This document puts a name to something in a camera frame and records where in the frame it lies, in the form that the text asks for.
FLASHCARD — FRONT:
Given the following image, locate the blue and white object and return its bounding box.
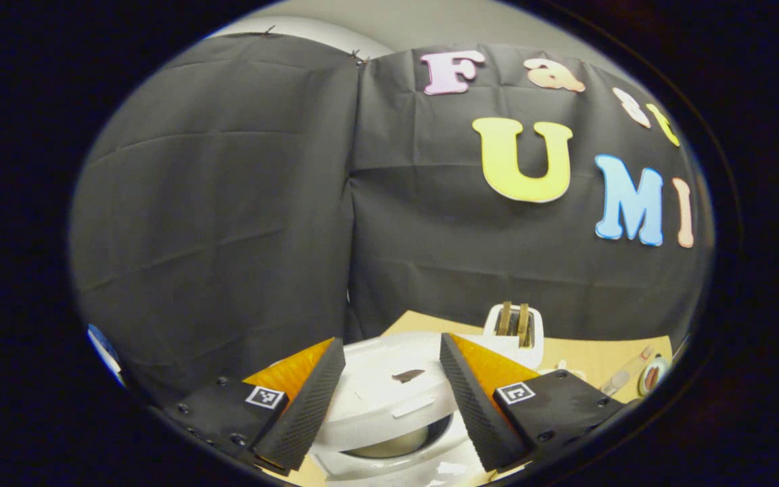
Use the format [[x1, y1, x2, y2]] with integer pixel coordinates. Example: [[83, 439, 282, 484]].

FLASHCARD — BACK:
[[87, 323, 125, 388]]

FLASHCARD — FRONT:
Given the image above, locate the clear plastic water bottle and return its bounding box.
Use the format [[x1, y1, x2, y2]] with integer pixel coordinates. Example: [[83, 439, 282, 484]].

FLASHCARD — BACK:
[[599, 346, 655, 396]]

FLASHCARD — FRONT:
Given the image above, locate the white rice cooker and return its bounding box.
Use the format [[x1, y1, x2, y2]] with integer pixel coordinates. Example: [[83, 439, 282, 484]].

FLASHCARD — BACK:
[[308, 331, 498, 487]]

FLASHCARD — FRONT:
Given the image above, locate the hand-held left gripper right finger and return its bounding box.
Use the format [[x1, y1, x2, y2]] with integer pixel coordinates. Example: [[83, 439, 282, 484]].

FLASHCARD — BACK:
[[439, 332, 627, 473]]

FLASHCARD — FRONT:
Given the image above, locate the pale green plate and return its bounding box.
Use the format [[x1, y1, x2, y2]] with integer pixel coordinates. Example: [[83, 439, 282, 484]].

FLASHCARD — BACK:
[[638, 355, 671, 398]]

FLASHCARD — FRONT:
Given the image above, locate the black backdrop cloth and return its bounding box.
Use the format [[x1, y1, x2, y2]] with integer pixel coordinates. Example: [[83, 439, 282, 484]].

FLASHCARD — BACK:
[[68, 32, 715, 407]]

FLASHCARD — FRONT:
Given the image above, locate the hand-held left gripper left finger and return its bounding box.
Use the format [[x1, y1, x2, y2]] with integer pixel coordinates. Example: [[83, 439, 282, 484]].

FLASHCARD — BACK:
[[160, 337, 347, 474]]

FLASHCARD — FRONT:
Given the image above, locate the white toaster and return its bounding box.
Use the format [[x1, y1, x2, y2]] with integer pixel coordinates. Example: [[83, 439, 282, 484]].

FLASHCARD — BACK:
[[461, 302, 544, 371]]

